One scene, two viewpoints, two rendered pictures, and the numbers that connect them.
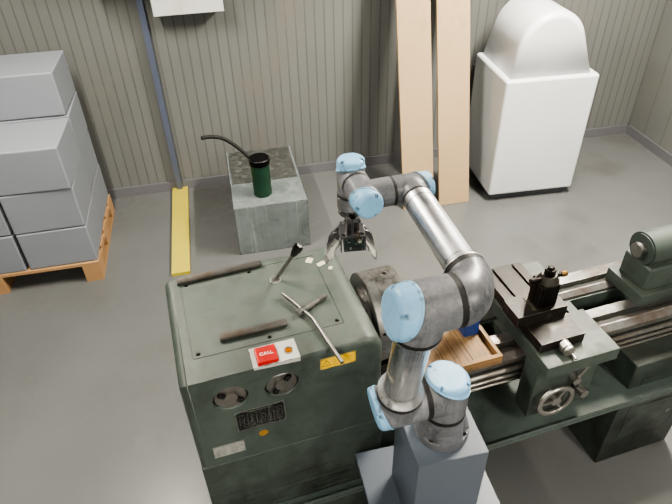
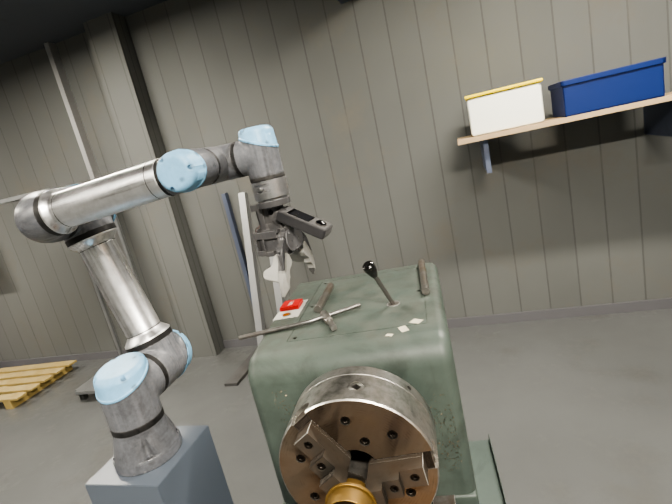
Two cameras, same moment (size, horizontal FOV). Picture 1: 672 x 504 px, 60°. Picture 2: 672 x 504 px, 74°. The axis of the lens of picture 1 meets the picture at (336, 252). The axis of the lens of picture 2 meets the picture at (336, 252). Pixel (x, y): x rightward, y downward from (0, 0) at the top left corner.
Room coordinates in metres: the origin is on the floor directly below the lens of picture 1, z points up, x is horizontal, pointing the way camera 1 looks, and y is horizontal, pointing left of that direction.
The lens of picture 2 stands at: (1.90, -0.83, 1.69)
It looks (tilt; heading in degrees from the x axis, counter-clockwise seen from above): 13 degrees down; 119
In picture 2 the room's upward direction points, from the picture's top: 13 degrees counter-clockwise
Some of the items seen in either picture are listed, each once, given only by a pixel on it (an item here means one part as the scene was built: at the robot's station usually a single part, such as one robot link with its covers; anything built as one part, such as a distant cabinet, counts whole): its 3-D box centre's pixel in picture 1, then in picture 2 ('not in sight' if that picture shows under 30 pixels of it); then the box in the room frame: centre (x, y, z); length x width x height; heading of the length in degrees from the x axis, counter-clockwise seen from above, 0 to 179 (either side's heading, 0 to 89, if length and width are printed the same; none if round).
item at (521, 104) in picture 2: not in sight; (503, 109); (1.55, 2.37, 1.69); 0.46 x 0.39 x 0.26; 11
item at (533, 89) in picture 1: (529, 98); not in sight; (4.11, -1.47, 0.69); 0.70 x 0.63 x 1.38; 101
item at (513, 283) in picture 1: (529, 304); not in sight; (1.63, -0.73, 0.95); 0.43 x 0.18 x 0.04; 17
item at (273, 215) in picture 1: (254, 174); not in sight; (3.62, 0.57, 0.39); 0.80 x 0.63 x 0.78; 11
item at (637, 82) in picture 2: not in sight; (602, 90); (2.11, 2.48, 1.66); 0.53 x 0.40 x 0.21; 11
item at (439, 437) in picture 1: (442, 417); (143, 434); (0.98, -0.28, 1.15); 0.15 x 0.15 x 0.10
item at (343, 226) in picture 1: (351, 227); (277, 226); (1.32, -0.05, 1.55); 0.09 x 0.08 x 0.12; 5
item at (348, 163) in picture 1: (351, 176); (260, 153); (1.33, -0.05, 1.71); 0.09 x 0.08 x 0.11; 15
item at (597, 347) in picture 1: (540, 314); not in sight; (1.62, -0.79, 0.89); 0.53 x 0.30 x 0.06; 17
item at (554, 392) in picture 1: (559, 381); not in sight; (1.42, -0.83, 0.73); 0.27 x 0.12 x 0.27; 107
